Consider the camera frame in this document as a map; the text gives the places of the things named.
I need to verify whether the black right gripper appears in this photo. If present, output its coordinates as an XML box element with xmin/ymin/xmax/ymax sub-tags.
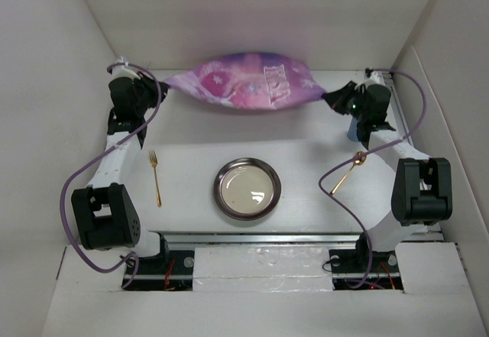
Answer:
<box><xmin>322</xmin><ymin>79</ymin><xmax>368</xmax><ymax>122</ymax></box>

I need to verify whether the blue plastic cup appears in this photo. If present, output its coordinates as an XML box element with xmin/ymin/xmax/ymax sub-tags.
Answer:
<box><xmin>347</xmin><ymin>117</ymin><xmax>361</xmax><ymax>142</ymax></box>

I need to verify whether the gold spoon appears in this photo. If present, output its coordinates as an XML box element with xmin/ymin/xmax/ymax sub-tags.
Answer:
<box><xmin>330</xmin><ymin>151</ymin><xmax>366</xmax><ymax>195</ymax></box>

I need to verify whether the gold fork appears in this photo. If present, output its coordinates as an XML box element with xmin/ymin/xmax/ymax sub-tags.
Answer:
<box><xmin>148</xmin><ymin>150</ymin><xmax>162</xmax><ymax>208</ymax></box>

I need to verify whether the purple Elsa placemat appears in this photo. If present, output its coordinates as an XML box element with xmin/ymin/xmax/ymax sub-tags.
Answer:
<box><xmin>164</xmin><ymin>53</ymin><xmax>325</xmax><ymax>111</ymax></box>

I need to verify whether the steel plate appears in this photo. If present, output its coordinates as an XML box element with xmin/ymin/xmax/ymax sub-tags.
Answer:
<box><xmin>212</xmin><ymin>157</ymin><xmax>282</xmax><ymax>221</ymax></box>

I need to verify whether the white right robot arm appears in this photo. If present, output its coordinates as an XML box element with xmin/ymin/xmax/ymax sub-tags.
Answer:
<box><xmin>322</xmin><ymin>69</ymin><xmax>452</xmax><ymax>274</ymax></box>

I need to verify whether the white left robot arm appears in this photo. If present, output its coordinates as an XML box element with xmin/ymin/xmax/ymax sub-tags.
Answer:
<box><xmin>71</xmin><ymin>60</ymin><xmax>170</xmax><ymax>274</ymax></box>

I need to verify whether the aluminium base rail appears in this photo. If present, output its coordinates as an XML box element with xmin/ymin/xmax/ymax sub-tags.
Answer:
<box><xmin>121</xmin><ymin>71</ymin><xmax>444</xmax><ymax>280</ymax></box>

